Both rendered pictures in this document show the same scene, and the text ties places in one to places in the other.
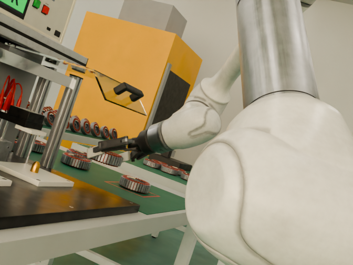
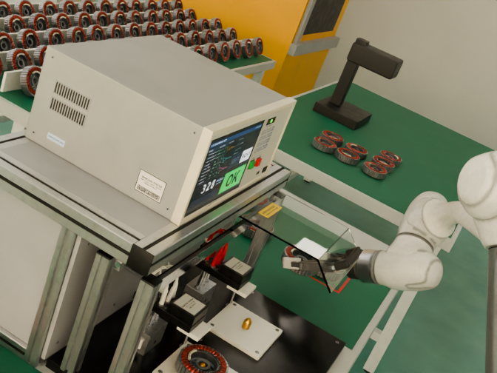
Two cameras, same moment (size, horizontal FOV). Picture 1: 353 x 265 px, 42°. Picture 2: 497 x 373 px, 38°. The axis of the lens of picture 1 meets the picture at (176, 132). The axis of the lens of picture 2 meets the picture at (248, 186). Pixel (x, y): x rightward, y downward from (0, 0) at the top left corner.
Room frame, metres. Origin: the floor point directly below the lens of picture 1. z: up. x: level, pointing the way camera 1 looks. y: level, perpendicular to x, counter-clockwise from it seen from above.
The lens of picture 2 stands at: (-0.36, 0.51, 1.76)
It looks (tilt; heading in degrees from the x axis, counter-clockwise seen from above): 23 degrees down; 357
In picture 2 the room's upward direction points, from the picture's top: 22 degrees clockwise
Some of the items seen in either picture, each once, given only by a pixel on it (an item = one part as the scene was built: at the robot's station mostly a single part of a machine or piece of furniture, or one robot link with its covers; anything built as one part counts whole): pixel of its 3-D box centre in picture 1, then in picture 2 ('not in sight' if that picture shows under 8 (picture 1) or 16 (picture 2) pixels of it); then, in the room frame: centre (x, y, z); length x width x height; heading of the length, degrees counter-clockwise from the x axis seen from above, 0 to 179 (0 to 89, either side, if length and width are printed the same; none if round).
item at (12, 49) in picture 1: (9, 52); not in sight; (1.17, 0.47, 1.05); 0.06 x 0.04 x 0.04; 160
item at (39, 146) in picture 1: (32, 144); not in sight; (1.75, 0.51, 0.77); 0.11 x 0.11 x 0.04
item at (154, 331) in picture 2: not in sight; (146, 333); (0.95, 0.52, 0.80); 0.07 x 0.05 x 0.06; 160
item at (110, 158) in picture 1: (105, 156); (300, 260); (1.45, 0.19, 0.84); 0.11 x 0.11 x 0.04
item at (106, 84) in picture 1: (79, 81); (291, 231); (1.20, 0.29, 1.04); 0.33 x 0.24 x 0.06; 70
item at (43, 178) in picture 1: (33, 174); (244, 328); (1.13, 0.30, 0.78); 0.15 x 0.15 x 0.01; 70
